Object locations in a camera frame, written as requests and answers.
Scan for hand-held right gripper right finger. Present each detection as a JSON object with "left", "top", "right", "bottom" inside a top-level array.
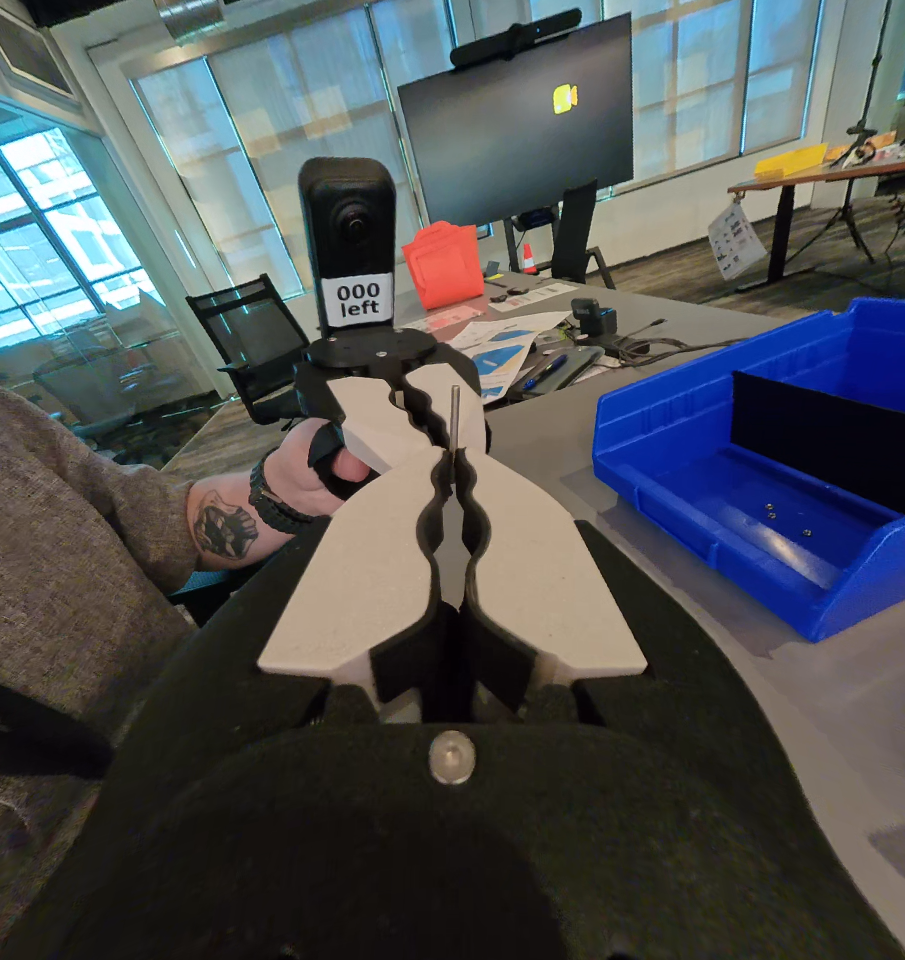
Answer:
[{"left": 456, "top": 450, "right": 649, "bottom": 714}]

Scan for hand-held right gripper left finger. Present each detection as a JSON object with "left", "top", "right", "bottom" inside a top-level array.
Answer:
[{"left": 257, "top": 448, "right": 457, "bottom": 723}]

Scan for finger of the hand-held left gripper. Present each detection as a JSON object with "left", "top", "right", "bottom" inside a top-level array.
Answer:
[
  {"left": 403, "top": 363, "right": 489, "bottom": 459},
  {"left": 323, "top": 375, "right": 435, "bottom": 477}
]

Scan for blue plastic bin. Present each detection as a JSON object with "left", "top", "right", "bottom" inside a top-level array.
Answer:
[{"left": 592, "top": 296, "right": 905, "bottom": 644}]

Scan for person's left forearm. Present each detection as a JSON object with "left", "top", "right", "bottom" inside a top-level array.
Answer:
[{"left": 0, "top": 375, "right": 274, "bottom": 597}]

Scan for person's left hand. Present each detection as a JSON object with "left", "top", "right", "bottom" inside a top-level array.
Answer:
[{"left": 261, "top": 418, "right": 373, "bottom": 520}]

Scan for paper with blue graphics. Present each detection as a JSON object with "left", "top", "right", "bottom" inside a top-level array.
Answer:
[{"left": 448, "top": 311, "right": 574, "bottom": 402}]

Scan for blue pen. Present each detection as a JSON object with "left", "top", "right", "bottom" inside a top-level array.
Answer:
[{"left": 522, "top": 354, "right": 568, "bottom": 393}]

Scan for pink paper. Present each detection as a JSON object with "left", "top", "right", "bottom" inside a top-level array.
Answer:
[{"left": 415, "top": 303, "right": 472, "bottom": 335}]

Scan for red fabric bag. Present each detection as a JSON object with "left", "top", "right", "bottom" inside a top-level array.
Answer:
[{"left": 401, "top": 221, "right": 489, "bottom": 310}]

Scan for black wristwatch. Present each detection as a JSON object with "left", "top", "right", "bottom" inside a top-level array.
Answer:
[{"left": 247, "top": 453, "right": 332, "bottom": 535}]

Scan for dark grey notebook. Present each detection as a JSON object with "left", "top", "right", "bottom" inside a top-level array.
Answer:
[{"left": 516, "top": 345, "right": 607, "bottom": 395}]

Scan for white printed paper strip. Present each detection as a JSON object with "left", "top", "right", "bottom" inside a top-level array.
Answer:
[{"left": 490, "top": 281, "right": 577, "bottom": 312}]

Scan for black mesh office chair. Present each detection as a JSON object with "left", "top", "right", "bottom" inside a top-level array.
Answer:
[{"left": 184, "top": 273, "right": 311, "bottom": 425}]

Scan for black charger box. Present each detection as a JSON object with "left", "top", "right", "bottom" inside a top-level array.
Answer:
[{"left": 570, "top": 297, "right": 617, "bottom": 339}]

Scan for teal chair armrest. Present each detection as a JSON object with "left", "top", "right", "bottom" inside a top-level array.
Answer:
[{"left": 166, "top": 562, "right": 266, "bottom": 627}]

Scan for black monitor stand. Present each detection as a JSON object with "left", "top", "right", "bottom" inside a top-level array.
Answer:
[{"left": 501, "top": 206, "right": 559, "bottom": 275}]

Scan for large black monitor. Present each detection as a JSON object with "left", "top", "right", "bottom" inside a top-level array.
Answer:
[{"left": 397, "top": 12, "right": 635, "bottom": 226}]

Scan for black webcam bar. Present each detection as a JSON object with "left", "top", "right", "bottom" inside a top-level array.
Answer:
[{"left": 449, "top": 9, "right": 583, "bottom": 70}]

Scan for black bin divider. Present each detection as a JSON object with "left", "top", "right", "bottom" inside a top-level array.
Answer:
[{"left": 730, "top": 369, "right": 905, "bottom": 515}]

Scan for hanging printed sheet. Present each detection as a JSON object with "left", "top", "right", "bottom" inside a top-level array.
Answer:
[{"left": 707, "top": 198, "right": 767, "bottom": 282}]

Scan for wooden standing desk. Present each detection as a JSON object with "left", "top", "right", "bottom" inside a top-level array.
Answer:
[{"left": 727, "top": 150, "right": 905, "bottom": 292}]

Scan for yellow folder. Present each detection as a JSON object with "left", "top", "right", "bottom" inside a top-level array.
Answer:
[{"left": 754, "top": 142, "right": 830, "bottom": 181}]

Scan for person's grey sweater torso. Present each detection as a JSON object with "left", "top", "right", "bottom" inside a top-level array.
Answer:
[{"left": 0, "top": 525, "right": 199, "bottom": 960}]

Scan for black tripod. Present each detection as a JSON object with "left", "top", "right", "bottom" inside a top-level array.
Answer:
[{"left": 786, "top": 0, "right": 904, "bottom": 265}]

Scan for black cable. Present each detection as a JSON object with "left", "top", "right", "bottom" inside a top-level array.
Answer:
[{"left": 610, "top": 318, "right": 748, "bottom": 361}]

